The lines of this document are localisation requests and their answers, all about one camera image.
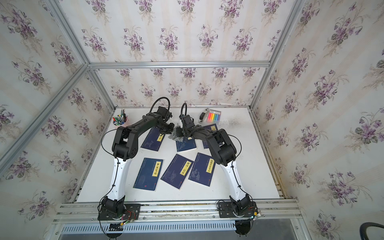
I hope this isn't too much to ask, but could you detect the pink pen cup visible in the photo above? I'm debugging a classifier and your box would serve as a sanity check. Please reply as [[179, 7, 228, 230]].
[[113, 109, 128, 127]]

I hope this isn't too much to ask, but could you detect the grey black stapler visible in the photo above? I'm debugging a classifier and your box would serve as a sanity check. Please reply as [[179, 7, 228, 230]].
[[199, 108, 209, 123]]

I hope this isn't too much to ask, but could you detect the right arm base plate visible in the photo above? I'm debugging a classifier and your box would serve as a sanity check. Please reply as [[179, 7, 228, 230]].
[[216, 201, 259, 218]]

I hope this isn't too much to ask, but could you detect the grey striped cleaning cloth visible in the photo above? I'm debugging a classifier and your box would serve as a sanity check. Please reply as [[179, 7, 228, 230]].
[[168, 128, 184, 142]]

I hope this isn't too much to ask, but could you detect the clear box of highlighters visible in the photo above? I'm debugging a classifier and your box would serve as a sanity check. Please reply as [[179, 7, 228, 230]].
[[207, 109, 222, 124]]

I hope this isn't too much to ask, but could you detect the blue book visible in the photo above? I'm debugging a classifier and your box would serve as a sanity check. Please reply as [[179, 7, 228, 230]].
[[161, 154, 194, 190], [203, 124, 218, 149], [176, 138, 197, 152], [133, 158, 163, 191], [141, 127, 165, 152], [189, 153, 216, 187]]

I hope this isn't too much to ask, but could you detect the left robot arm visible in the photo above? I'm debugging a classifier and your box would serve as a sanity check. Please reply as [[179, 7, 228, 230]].
[[100, 109, 174, 217]]

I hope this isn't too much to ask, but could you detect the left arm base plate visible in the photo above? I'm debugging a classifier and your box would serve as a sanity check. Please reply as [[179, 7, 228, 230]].
[[98, 204, 142, 221]]

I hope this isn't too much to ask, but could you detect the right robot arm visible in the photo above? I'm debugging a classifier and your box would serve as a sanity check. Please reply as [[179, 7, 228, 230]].
[[176, 125, 253, 216]]

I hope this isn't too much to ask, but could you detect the aluminium rail frame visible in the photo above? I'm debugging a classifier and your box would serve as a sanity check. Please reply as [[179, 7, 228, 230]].
[[46, 199, 309, 239]]

